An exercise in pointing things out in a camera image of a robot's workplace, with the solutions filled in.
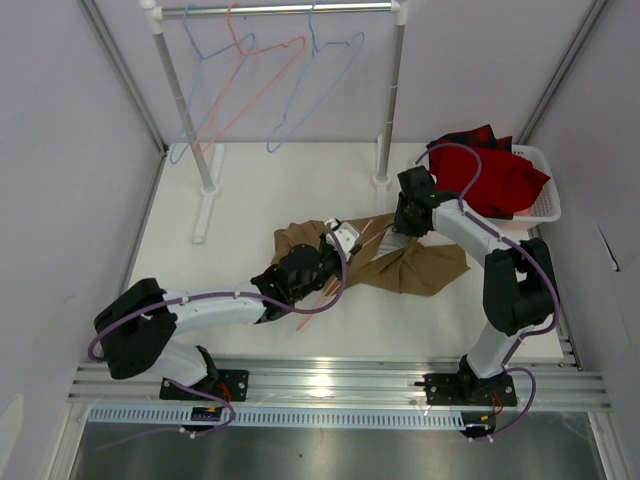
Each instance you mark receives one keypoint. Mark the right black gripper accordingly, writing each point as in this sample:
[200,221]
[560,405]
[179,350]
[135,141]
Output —
[400,226]

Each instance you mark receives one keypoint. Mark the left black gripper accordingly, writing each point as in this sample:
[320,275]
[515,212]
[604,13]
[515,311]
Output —
[323,242]

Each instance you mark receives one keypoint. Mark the tan brown skirt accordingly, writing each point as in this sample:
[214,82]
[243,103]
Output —
[402,265]

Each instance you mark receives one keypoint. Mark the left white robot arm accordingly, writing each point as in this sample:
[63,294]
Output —
[137,332]

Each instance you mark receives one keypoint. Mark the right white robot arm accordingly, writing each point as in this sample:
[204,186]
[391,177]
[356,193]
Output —
[520,298]

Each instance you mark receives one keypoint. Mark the red folded garment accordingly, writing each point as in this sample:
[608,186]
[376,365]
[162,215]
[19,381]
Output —
[494,181]

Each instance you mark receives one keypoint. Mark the white plastic basket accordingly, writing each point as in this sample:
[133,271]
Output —
[546,207]

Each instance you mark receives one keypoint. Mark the metal clothes rack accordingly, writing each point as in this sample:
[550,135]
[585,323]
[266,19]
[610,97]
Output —
[210,172]

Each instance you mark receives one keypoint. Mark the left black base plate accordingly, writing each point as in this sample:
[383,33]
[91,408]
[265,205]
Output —
[231,385]

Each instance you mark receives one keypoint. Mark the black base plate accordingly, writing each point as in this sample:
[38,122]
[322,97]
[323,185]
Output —
[450,390]
[231,385]

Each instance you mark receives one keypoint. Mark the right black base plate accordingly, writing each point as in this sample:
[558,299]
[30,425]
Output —
[450,390]

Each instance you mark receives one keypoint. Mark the right blue wire hanger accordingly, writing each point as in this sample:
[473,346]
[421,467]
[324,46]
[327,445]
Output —
[328,63]

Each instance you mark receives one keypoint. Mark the aluminium mounting rail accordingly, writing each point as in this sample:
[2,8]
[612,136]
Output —
[352,384]

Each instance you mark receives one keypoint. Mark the white slotted cable duct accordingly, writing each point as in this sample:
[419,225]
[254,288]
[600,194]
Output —
[415,419]

